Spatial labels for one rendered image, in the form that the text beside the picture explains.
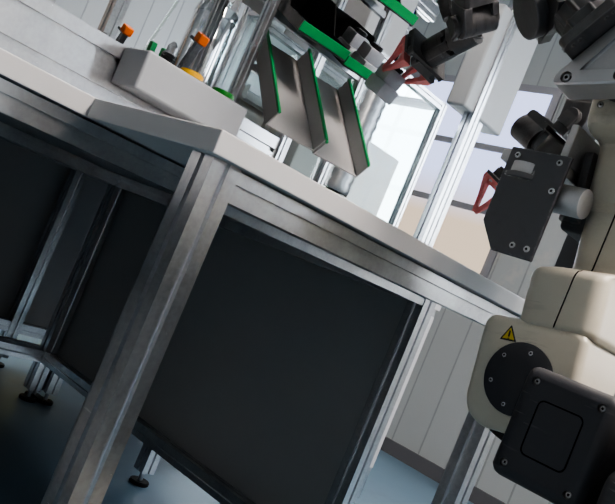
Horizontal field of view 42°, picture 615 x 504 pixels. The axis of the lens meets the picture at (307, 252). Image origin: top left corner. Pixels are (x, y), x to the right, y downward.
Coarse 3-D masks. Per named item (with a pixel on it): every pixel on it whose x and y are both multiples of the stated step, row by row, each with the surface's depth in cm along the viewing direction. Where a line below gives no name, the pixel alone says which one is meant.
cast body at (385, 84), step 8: (376, 72) 163; (384, 72) 161; (392, 72) 160; (400, 72) 161; (368, 80) 164; (376, 80) 162; (384, 80) 160; (392, 80) 161; (400, 80) 162; (376, 88) 161; (384, 88) 160; (392, 88) 161; (384, 96) 161; (392, 96) 161
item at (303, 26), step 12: (288, 0) 165; (300, 0) 184; (312, 0) 183; (324, 0) 179; (288, 12) 163; (300, 12) 185; (312, 12) 181; (324, 12) 177; (300, 24) 158; (312, 24) 180; (324, 24) 176; (312, 36) 160; (324, 36) 161; (324, 48) 162; (336, 48) 163
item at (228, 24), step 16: (208, 0) 241; (240, 0) 251; (192, 16) 244; (208, 16) 240; (224, 16) 241; (192, 32) 241; (224, 32) 243; (224, 48) 245; (176, 64) 241; (208, 64) 242; (208, 80) 244
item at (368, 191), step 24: (240, 48) 279; (288, 48) 263; (312, 48) 255; (336, 72) 259; (240, 96) 272; (360, 96) 269; (408, 96) 286; (384, 120) 281; (408, 120) 289; (432, 120) 299; (384, 144) 284; (408, 144) 293; (312, 168) 263; (384, 168) 287; (408, 168) 296; (336, 192) 273; (360, 192) 282; (384, 192) 291; (384, 216) 294
